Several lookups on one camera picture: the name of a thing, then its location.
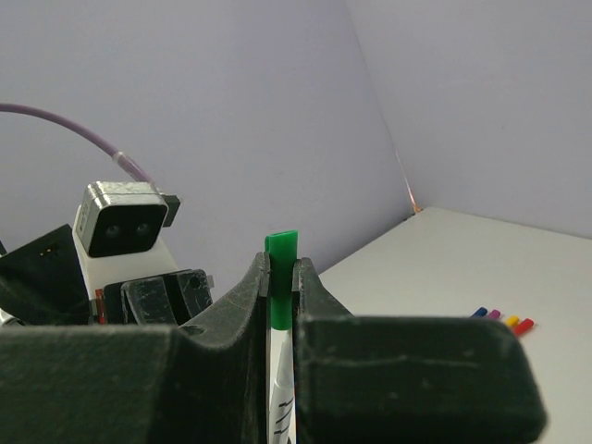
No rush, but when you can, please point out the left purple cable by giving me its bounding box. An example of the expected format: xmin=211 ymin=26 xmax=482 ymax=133
xmin=0 ymin=102 xmax=156 ymax=184

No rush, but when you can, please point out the blue pen cap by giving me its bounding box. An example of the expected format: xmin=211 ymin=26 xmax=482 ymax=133
xmin=471 ymin=306 xmax=488 ymax=317

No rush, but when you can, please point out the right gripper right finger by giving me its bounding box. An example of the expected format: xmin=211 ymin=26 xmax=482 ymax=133
xmin=292 ymin=258 xmax=547 ymax=443

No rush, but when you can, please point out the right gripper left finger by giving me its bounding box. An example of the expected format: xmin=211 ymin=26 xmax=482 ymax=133
xmin=1 ymin=253 xmax=270 ymax=443

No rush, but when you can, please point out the green pen cap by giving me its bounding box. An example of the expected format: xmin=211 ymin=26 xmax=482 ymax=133
xmin=265 ymin=230 xmax=299 ymax=331

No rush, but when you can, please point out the white pen green end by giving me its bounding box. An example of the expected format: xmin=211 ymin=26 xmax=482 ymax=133
xmin=269 ymin=330 xmax=295 ymax=444

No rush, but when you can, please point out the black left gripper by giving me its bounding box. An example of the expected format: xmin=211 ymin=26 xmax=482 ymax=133
xmin=1 ymin=224 xmax=214 ymax=326

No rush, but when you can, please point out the yellow pen cap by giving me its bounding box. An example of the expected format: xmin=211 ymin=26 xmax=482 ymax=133
xmin=505 ymin=315 xmax=520 ymax=328

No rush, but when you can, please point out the red pen cap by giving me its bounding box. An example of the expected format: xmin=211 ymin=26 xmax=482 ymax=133
xmin=512 ymin=318 xmax=535 ymax=337

